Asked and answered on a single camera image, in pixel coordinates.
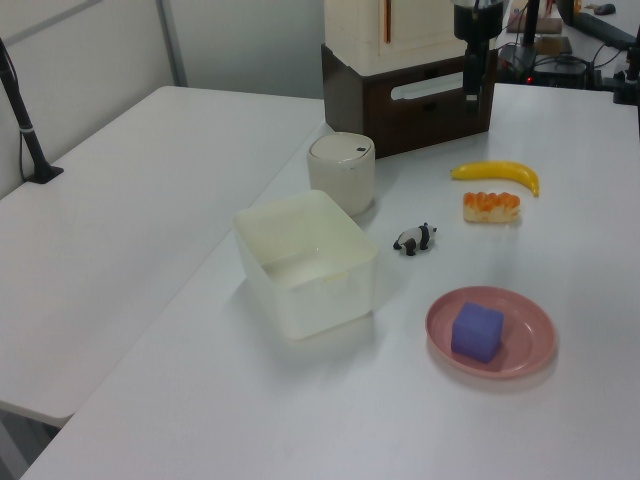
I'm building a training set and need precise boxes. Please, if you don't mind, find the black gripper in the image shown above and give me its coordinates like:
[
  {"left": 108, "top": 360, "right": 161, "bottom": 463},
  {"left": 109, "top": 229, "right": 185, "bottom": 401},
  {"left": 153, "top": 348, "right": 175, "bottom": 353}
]
[{"left": 453, "top": 0, "right": 503, "bottom": 116}]

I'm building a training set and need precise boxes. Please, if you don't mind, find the brown drawer with white handle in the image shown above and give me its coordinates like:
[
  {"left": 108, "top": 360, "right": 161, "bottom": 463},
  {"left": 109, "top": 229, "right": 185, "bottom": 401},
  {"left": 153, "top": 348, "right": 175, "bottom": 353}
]
[{"left": 361, "top": 51, "right": 498, "bottom": 160}]

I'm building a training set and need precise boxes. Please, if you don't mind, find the black electronics box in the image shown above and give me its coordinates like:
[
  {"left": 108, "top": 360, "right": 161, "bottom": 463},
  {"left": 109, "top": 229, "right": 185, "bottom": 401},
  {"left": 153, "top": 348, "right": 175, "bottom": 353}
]
[{"left": 530, "top": 58, "right": 592, "bottom": 89}]

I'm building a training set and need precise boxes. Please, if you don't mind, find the yellow toy banana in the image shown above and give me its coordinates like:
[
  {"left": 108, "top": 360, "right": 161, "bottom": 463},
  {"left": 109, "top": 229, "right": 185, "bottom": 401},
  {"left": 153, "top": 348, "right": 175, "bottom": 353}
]
[{"left": 450, "top": 159, "right": 541, "bottom": 198}]

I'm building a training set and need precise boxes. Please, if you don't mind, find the salmon roe sushi toy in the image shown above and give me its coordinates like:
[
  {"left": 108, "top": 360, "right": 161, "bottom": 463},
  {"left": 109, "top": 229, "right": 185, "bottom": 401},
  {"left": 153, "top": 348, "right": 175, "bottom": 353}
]
[{"left": 462, "top": 190, "right": 522, "bottom": 225}]

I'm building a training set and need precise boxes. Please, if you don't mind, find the black desk clamp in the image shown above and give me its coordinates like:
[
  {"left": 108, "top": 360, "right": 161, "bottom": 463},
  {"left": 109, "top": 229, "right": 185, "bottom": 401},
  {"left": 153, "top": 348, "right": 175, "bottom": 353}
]
[{"left": 611, "top": 29, "right": 640, "bottom": 107}]

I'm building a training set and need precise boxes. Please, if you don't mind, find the cream round lidded bin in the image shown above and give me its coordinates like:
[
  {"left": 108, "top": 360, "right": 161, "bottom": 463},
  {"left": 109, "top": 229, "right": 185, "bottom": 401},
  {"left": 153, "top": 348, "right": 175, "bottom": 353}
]
[{"left": 306, "top": 132, "right": 377, "bottom": 218}]

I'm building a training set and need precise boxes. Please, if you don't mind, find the small panda figurine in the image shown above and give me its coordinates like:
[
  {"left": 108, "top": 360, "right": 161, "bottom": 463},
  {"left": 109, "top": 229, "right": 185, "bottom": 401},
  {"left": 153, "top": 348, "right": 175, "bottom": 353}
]
[{"left": 392, "top": 222, "right": 439, "bottom": 258}]

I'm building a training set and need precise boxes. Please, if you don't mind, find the pink plate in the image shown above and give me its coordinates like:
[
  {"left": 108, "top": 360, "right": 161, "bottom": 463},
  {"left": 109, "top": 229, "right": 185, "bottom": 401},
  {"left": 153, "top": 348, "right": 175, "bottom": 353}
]
[{"left": 425, "top": 285, "right": 558, "bottom": 380}]

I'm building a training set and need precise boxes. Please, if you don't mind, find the white rectangular plastic tub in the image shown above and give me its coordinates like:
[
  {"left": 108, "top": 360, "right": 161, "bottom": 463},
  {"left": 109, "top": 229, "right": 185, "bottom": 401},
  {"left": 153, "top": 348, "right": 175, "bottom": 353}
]
[{"left": 232, "top": 189, "right": 379, "bottom": 342}]

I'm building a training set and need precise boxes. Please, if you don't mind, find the purple cube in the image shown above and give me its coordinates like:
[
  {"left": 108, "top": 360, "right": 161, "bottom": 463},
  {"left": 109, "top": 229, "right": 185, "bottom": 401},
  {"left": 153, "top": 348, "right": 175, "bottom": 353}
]
[{"left": 450, "top": 300, "right": 505, "bottom": 363}]

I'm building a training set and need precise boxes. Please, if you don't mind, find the black vertical stand post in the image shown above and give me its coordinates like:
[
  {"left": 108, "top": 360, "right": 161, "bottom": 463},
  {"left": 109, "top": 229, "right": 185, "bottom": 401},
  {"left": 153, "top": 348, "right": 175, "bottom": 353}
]
[{"left": 521, "top": 0, "right": 542, "bottom": 50}]

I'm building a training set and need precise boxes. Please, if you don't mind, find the cream storage box with handles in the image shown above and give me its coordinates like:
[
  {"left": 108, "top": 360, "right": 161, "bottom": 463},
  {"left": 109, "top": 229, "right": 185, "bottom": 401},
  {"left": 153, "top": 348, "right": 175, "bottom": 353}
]
[{"left": 324, "top": 0, "right": 470, "bottom": 77}]

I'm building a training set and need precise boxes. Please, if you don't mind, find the black camera stand pole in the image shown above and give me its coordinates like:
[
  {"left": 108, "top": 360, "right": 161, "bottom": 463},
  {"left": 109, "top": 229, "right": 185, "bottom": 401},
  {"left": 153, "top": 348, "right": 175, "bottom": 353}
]
[{"left": 0, "top": 37, "right": 65, "bottom": 185}]

